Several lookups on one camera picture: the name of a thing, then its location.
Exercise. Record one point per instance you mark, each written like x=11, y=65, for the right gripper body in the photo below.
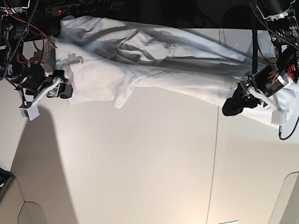
x=36, y=85

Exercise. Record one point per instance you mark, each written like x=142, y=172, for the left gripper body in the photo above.
x=275, y=79

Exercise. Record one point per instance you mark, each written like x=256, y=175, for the white t-shirt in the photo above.
x=107, y=59

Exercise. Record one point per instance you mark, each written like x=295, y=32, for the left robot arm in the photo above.
x=278, y=17

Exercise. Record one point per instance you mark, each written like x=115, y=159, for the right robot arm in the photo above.
x=16, y=24

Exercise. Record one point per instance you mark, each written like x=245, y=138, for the black power strip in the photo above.
x=59, y=10

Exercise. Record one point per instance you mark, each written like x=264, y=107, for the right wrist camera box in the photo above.
x=30, y=113

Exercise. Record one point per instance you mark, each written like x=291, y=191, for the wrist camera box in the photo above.
x=279, y=117
x=30, y=113

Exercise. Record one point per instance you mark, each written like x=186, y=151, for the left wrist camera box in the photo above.
x=279, y=117

